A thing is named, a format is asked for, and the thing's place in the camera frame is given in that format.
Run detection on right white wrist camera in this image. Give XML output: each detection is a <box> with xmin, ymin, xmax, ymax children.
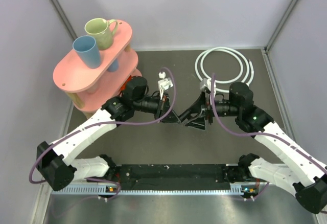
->
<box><xmin>199</xmin><ymin>78</ymin><xmax>211</xmax><ymax>93</ymax></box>

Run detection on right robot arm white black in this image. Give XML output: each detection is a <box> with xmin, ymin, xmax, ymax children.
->
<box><xmin>179</xmin><ymin>79</ymin><xmax>326</xmax><ymax>214</ymax></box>

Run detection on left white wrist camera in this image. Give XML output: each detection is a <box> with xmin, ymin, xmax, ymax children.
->
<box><xmin>157</xmin><ymin>72</ymin><xmax>173</xmax><ymax>99</ymax></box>

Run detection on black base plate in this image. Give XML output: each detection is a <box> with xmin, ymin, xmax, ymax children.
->
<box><xmin>103</xmin><ymin>164</ymin><xmax>254</xmax><ymax>183</ymax></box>

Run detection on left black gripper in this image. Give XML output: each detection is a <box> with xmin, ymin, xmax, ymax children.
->
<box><xmin>133</xmin><ymin>92</ymin><xmax>180</xmax><ymax>123</ymax></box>

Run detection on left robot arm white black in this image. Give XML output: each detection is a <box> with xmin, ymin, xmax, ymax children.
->
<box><xmin>34</xmin><ymin>73</ymin><xmax>180</xmax><ymax>191</ymax></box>

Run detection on pink three-tier shelf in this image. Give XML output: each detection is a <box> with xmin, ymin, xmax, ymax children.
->
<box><xmin>53</xmin><ymin>20</ymin><xmax>142</xmax><ymax>118</ymax></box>

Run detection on green ceramic mug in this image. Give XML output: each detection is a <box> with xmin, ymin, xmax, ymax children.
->
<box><xmin>84</xmin><ymin>18</ymin><xmax>119</xmax><ymax>51</ymax></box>

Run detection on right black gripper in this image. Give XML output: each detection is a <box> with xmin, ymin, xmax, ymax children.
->
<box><xmin>184</xmin><ymin>91</ymin><xmax>241</xmax><ymax>130</ymax></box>

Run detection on blue plastic cup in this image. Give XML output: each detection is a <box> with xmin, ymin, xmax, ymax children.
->
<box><xmin>73</xmin><ymin>35</ymin><xmax>102</xmax><ymax>69</ymax></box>

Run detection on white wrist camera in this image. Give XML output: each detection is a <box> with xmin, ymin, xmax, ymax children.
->
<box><xmin>199</xmin><ymin>78</ymin><xmax>211</xmax><ymax>93</ymax></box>
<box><xmin>157</xmin><ymin>72</ymin><xmax>173</xmax><ymax>99</ymax></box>

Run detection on small blue cup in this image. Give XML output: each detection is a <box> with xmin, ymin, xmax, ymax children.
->
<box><xmin>107</xmin><ymin>59</ymin><xmax>119</xmax><ymax>72</ymax></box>

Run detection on orange bowl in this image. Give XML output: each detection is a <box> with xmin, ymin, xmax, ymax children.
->
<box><xmin>120</xmin><ymin>76</ymin><xmax>132</xmax><ymax>91</ymax></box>

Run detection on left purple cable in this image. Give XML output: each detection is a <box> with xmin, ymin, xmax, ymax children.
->
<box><xmin>30</xmin><ymin>67</ymin><xmax>177</xmax><ymax>199</ymax></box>

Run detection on slotted cable duct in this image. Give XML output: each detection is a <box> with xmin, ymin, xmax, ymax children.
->
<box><xmin>52</xmin><ymin>182</ymin><xmax>259</xmax><ymax>195</ymax></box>

